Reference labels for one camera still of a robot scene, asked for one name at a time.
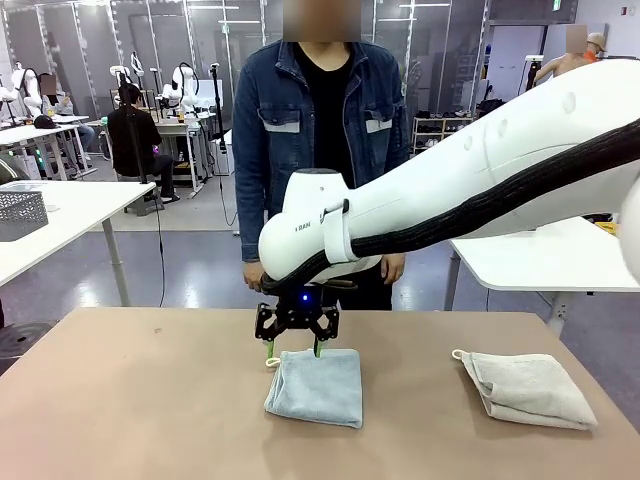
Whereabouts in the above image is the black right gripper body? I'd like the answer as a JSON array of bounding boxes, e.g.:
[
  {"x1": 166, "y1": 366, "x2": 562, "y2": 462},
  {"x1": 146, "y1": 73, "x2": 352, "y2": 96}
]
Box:
[{"x1": 274, "y1": 292, "x2": 329, "y2": 334}]

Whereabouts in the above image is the light blue towel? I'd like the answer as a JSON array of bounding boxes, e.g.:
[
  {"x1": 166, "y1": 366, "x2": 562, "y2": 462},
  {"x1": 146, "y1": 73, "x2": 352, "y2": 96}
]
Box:
[{"x1": 263, "y1": 348, "x2": 364, "y2": 430}]

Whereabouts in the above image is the white towel with loop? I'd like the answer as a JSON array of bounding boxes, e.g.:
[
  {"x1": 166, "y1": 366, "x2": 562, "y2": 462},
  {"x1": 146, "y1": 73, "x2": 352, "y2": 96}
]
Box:
[{"x1": 451, "y1": 348, "x2": 600, "y2": 432}]

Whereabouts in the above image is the person's right forearm denim sleeve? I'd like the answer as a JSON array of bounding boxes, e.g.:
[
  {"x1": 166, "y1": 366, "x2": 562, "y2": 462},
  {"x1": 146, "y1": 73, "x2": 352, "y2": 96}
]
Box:
[{"x1": 232, "y1": 169, "x2": 274, "y2": 264}]

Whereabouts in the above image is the grey metal mesh basket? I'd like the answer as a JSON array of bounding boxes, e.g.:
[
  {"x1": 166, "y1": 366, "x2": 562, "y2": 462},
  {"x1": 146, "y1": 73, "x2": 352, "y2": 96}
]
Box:
[{"x1": 0, "y1": 188, "x2": 50, "y2": 243}]

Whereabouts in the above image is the person's right hand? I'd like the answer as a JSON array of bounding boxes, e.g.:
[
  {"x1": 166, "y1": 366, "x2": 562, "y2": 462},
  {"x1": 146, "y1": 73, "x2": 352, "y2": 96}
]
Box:
[{"x1": 243, "y1": 259, "x2": 266, "y2": 292}]

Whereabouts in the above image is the person's left hand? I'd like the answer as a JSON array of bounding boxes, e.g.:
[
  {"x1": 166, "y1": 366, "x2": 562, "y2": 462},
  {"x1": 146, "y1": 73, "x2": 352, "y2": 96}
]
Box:
[{"x1": 380, "y1": 253, "x2": 405, "y2": 286}]

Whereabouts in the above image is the person in denim jacket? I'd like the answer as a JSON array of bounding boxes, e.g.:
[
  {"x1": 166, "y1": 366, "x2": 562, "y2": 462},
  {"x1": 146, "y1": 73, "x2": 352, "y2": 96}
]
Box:
[{"x1": 232, "y1": 0, "x2": 411, "y2": 311}]

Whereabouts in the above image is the white workbench desk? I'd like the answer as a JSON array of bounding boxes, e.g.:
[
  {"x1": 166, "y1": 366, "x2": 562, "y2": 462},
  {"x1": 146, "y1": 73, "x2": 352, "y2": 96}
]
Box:
[{"x1": 149, "y1": 112, "x2": 216, "y2": 199}]

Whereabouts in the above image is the white rounded table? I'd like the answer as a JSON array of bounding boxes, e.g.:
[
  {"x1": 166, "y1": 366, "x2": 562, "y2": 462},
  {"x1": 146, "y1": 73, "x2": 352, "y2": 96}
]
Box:
[
  {"x1": 443, "y1": 219, "x2": 640, "y2": 341},
  {"x1": 0, "y1": 179, "x2": 157, "y2": 307}
]

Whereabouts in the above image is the wooden shoe rack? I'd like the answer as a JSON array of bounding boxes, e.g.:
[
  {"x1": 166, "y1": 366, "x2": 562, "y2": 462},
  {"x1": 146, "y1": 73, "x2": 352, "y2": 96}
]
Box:
[{"x1": 412, "y1": 108, "x2": 476, "y2": 155}]

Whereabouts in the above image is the seated person in black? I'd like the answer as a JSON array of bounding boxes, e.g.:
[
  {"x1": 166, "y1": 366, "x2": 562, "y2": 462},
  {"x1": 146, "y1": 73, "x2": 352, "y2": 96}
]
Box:
[{"x1": 107, "y1": 82, "x2": 181, "y2": 204}]

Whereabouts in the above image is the person in grey hoodie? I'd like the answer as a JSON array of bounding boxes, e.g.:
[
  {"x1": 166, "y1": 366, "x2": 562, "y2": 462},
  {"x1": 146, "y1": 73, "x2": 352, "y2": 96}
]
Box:
[{"x1": 39, "y1": 73, "x2": 96, "y2": 164}]

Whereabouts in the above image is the white background desk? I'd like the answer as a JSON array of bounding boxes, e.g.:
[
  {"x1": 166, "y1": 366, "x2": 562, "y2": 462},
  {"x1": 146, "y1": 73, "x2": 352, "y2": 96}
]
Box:
[{"x1": 0, "y1": 123, "x2": 84, "y2": 182}]

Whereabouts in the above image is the tan mannequin torso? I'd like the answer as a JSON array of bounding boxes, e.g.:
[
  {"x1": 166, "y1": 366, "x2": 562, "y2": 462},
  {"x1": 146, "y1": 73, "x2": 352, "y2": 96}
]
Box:
[{"x1": 533, "y1": 49, "x2": 591, "y2": 92}]

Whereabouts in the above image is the figure with beige hat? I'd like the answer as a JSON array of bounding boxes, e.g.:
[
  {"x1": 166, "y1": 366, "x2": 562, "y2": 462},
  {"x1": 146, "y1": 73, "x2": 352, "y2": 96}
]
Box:
[{"x1": 583, "y1": 31, "x2": 609, "y2": 64}]

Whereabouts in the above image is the white cable strap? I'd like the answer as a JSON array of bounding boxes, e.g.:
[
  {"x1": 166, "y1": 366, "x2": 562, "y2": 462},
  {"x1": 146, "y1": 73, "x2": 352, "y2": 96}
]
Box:
[{"x1": 319, "y1": 199, "x2": 362, "y2": 265}]

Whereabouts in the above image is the right arm black cable sleeve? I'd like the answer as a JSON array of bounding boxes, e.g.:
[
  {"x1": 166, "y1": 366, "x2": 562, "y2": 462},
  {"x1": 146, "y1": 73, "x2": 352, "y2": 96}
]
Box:
[{"x1": 259, "y1": 117, "x2": 640, "y2": 297}]

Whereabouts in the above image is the black camera tripod pole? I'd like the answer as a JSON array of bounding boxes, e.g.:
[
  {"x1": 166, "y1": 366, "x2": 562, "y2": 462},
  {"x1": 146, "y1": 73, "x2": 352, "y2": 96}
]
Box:
[{"x1": 208, "y1": 62, "x2": 229, "y2": 154}]

